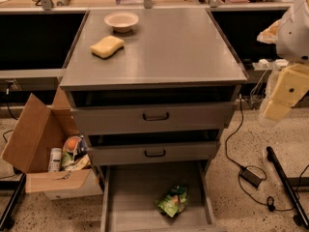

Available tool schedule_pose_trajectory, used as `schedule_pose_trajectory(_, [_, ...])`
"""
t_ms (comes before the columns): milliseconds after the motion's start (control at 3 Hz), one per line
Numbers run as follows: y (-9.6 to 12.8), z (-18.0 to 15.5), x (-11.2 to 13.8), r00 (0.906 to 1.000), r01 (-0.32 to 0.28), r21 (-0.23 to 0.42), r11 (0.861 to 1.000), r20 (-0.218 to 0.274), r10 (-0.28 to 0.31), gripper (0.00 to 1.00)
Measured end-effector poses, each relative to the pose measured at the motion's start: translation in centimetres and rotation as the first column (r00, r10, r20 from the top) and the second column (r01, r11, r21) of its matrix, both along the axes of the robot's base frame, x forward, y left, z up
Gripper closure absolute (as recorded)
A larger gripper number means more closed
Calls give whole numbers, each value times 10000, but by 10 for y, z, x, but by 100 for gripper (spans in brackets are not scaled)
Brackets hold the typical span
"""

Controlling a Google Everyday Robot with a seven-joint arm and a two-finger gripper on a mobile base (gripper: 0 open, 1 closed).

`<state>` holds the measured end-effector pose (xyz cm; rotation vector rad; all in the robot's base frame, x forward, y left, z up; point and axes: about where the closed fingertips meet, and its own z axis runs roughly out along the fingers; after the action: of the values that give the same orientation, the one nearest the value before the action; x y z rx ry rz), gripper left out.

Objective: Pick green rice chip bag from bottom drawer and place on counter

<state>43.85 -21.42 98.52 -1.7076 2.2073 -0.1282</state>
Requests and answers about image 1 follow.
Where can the white power strip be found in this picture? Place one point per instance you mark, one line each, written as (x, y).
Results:
(264, 64)

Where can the black stand leg right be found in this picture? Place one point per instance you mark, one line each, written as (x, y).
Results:
(289, 184)

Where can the white can in box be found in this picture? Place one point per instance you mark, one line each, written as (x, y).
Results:
(55, 160)

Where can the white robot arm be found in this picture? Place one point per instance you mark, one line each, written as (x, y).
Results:
(292, 44)

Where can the white bowl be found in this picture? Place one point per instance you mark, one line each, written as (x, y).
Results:
(121, 22)

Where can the black stand leg left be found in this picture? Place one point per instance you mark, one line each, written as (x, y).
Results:
(13, 188)

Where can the middle grey drawer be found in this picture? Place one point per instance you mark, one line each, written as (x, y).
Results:
(147, 153)

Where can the open bottom grey drawer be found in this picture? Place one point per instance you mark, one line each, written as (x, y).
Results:
(131, 192)

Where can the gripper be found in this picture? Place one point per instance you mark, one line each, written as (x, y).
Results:
(294, 36)

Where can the green rice chip bag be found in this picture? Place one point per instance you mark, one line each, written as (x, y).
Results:
(173, 202)

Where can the orange snack bag in box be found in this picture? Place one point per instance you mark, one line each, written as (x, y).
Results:
(74, 154)

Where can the yellow sponge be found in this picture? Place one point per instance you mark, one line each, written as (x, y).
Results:
(107, 46)

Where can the top grey drawer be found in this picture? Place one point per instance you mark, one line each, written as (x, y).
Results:
(153, 118)

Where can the grey drawer cabinet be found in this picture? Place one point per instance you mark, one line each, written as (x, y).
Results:
(171, 56)

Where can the black stand leg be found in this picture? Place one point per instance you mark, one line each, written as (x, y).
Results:
(13, 188)
(289, 184)

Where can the open cardboard box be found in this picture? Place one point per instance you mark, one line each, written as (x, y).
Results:
(39, 130)

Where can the black power adapter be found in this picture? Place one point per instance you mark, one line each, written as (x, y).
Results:
(250, 177)

